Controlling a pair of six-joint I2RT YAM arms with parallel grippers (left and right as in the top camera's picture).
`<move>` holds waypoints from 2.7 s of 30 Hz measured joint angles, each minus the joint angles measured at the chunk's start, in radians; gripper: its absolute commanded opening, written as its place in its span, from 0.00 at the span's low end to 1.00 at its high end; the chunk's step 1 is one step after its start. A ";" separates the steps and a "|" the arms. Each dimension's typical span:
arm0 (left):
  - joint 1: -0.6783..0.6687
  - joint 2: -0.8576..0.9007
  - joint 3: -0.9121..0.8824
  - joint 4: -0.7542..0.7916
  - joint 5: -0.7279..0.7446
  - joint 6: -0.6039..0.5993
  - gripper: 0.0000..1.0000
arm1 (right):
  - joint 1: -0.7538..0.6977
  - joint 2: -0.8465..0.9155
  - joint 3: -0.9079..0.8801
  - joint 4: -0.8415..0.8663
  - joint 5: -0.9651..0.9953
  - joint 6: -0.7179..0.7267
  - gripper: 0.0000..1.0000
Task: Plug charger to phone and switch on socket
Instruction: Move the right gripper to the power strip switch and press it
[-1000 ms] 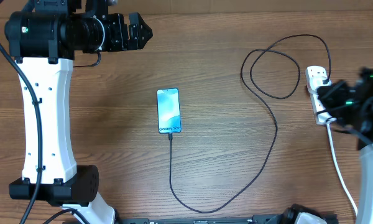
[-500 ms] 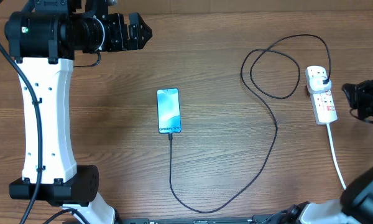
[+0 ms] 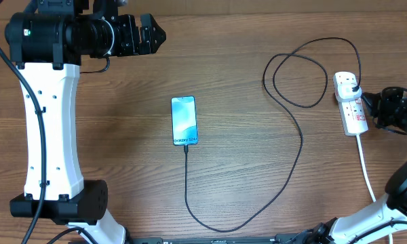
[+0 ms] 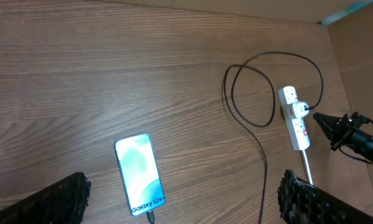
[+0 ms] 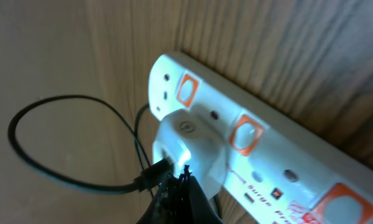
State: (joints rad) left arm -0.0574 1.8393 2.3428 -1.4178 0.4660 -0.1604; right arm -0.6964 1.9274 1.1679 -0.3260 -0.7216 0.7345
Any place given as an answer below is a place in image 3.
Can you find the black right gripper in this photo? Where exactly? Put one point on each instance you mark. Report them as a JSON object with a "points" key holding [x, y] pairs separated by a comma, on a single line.
{"points": [[374, 102]]}

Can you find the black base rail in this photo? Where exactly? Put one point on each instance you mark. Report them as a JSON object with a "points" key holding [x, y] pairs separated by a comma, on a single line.
{"points": [[280, 238]]}

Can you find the white power strip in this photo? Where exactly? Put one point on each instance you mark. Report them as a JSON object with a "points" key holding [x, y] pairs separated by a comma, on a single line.
{"points": [[352, 112]]}

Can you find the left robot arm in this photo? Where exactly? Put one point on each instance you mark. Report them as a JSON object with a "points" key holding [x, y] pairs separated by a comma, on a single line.
{"points": [[47, 42]]}

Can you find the white charger plug adapter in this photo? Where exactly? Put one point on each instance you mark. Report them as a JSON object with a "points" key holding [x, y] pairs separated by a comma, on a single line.
{"points": [[346, 92]]}

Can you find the blue Galaxy smartphone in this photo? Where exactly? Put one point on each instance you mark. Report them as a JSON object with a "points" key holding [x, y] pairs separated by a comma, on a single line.
{"points": [[184, 121]]}

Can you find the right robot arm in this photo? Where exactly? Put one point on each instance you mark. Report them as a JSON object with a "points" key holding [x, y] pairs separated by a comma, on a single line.
{"points": [[388, 214]]}

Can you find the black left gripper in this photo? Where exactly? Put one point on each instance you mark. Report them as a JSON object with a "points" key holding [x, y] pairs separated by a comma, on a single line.
{"points": [[131, 45]]}

